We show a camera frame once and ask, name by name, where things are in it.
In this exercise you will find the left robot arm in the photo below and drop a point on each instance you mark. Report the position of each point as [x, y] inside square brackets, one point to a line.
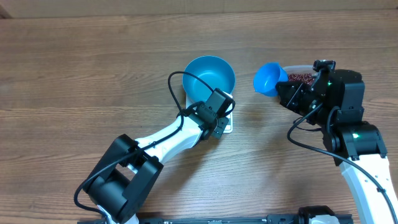
[122, 179]

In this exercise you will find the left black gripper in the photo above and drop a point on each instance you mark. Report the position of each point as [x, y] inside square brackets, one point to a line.
[221, 128]

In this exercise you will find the clear plastic container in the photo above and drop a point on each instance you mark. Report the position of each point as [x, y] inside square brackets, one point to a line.
[298, 67]

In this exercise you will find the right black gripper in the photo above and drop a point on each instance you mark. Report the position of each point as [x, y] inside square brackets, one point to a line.
[298, 89]

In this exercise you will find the blue plastic measuring scoop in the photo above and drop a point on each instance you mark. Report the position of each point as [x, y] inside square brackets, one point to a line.
[267, 77]

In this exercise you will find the red adzuki beans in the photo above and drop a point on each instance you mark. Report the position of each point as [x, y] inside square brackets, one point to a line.
[306, 78]

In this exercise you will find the blue metal bowl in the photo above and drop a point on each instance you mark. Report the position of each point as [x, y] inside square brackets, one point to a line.
[214, 71]

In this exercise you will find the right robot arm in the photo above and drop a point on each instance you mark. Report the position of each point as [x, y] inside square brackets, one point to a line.
[334, 102]

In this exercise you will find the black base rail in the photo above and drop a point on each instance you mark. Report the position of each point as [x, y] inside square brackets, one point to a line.
[311, 214]

